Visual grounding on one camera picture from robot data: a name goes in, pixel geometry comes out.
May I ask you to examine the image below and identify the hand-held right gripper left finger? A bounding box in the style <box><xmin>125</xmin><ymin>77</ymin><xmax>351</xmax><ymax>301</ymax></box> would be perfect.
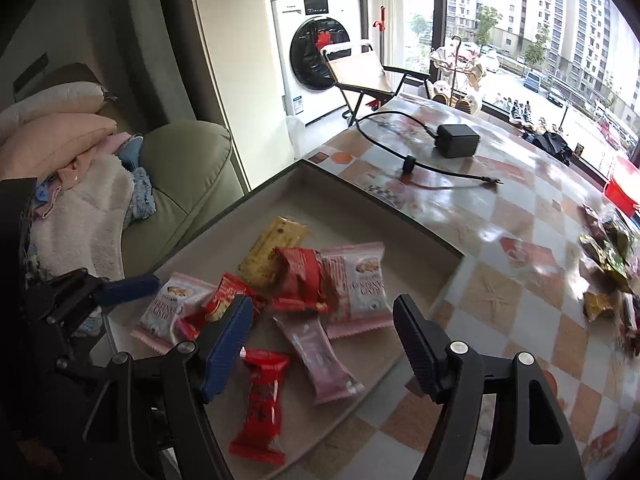
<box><xmin>82</xmin><ymin>295</ymin><xmax>256</xmax><ymax>480</ymax></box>

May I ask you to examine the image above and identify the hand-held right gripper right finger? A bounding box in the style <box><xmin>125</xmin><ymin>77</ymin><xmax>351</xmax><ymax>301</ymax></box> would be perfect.
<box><xmin>392</xmin><ymin>295</ymin><xmax>586</xmax><ymax>480</ymax></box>

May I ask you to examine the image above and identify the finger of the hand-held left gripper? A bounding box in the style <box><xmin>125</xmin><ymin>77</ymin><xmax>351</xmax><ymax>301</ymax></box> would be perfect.
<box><xmin>22</xmin><ymin>355</ymin><xmax>113</xmax><ymax>480</ymax></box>
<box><xmin>25</xmin><ymin>269</ymin><xmax>161</xmax><ymax>331</ymax></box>

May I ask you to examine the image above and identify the white pink snack packet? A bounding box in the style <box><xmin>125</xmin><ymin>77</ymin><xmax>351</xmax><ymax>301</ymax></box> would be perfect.
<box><xmin>317</xmin><ymin>241</ymin><xmax>394</xmax><ymax>341</ymax></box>
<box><xmin>130</xmin><ymin>272</ymin><xmax>218</xmax><ymax>353</ymax></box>

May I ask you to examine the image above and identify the red yellow snack packet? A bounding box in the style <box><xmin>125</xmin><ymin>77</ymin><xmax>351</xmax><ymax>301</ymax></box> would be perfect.
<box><xmin>172</xmin><ymin>272</ymin><xmax>268</xmax><ymax>343</ymax></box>

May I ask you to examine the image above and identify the long red snack packet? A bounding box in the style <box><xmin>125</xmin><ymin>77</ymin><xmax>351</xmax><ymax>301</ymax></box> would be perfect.
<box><xmin>229</xmin><ymin>347</ymin><xmax>292</xmax><ymax>466</ymax></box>

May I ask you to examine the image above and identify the mauve pink snack packet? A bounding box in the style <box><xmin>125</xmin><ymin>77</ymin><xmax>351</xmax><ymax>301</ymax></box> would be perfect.
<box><xmin>272</xmin><ymin>314</ymin><xmax>366</xmax><ymax>406</ymax></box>

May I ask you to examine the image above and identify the grey cardboard box tray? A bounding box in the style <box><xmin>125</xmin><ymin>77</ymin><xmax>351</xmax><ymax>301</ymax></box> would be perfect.
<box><xmin>102</xmin><ymin>159</ymin><xmax>466</xmax><ymax>468</ymax></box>

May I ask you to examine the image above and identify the pile of snack packets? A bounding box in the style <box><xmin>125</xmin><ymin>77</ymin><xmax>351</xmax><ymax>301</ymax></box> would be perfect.
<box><xmin>577</xmin><ymin>202</ymin><xmax>640</xmax><ymax>356</ymax></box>

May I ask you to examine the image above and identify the white fluffy blanket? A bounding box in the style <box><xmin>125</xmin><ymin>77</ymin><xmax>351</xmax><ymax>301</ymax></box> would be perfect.
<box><xmin>27</xmin><ymin>152</ymin><xmax>136</xmax><ymax>281</ymax></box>

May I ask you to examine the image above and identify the pink garment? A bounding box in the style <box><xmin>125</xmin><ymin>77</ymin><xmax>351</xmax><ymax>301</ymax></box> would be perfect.
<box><xmin>50</xmin><ymin>132</ymin><xmax>131</xmax><ymax>196</ymax></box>

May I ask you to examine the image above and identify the pink pillow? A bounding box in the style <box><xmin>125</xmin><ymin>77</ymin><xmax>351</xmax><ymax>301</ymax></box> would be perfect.
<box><xmin>0</xmin><ymin>112</ymin><xmax>118</xmax><ymax>176</ymax></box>

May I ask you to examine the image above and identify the blue knitted cloth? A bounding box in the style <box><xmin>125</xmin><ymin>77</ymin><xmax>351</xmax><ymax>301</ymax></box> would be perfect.
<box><xmin>122</xmin><ymin>167</ymin><xmax>157</xmax><ymax>221</ymax></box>

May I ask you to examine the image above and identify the white pillow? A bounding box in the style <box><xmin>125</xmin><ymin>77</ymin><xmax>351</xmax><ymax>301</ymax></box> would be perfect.
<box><xmin>0</xmin><ymin>80</ymin><xmax>108</xmax><ymax>136</ymax></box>

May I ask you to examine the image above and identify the green sofa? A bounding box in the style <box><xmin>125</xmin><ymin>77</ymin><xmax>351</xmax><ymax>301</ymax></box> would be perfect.
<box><xmin>97</xmin><ymin>62</ymin><xmax>251</xmax><ymax>281</ymax></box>

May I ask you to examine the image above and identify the black power adapter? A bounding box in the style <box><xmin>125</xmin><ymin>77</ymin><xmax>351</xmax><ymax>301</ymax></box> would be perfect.
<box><xmin>434</xmin><ymin>124</ymin><xmax>481</xmax><ymax>159</ymax></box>

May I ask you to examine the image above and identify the grey curtain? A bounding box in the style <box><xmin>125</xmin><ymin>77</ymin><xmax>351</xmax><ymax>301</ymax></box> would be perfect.
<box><xmin>50</xmin><ymin>0</ymin><xmax>201</xmax><ymax>126</ymax></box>

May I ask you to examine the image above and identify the black bag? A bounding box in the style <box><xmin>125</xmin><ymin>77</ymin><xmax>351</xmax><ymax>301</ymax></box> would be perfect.
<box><xmin>522</xmin><ymin>130</ymin><xmax>573</xmax><ymax>166</ymax></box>

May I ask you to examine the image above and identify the red bucket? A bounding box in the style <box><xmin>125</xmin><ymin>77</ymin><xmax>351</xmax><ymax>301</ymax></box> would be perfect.
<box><xmin>602</xmin><ymin>180</ymin><xmax>640</xmax><ymax>216</ymax></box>

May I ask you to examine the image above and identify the row of sneakers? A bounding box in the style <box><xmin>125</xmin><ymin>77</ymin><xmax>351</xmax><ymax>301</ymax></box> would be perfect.
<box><xmin>507</xmin><ymin>96</ymin><xmax>551</xmax><ymax>133</ymax></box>

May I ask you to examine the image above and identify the white washing machine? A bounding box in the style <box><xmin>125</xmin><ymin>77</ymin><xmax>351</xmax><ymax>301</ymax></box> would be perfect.
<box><xmin>270</xmin><ymin>0</ymin><xmax>383</xmax><ymax>126</ymax></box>

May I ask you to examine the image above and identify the pink basin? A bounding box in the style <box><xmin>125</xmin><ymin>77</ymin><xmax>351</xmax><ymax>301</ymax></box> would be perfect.
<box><xmin>607</xmin><ymin>155</ymin><xmax>640</xmax><ymax>186</ymax></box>

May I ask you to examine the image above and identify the folding chair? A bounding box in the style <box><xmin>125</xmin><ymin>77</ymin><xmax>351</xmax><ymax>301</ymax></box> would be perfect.
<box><xmin>320</xmin><ymin>42</ymin><xmax>432</xmax><ymax>126</ymax></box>

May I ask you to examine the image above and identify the metal hanging stand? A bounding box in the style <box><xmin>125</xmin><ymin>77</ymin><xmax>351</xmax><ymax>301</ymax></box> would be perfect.
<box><xmin>427</xmin><ymin>35</ymin><xmax>488</xmax><ymax>111</ymax></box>

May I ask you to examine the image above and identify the black cable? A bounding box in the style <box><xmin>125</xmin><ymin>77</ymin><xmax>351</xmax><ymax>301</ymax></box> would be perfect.
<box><xmin>355</xmin><ymin>111</ymin><xmax>506</xmax><ymax>193</ymax></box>

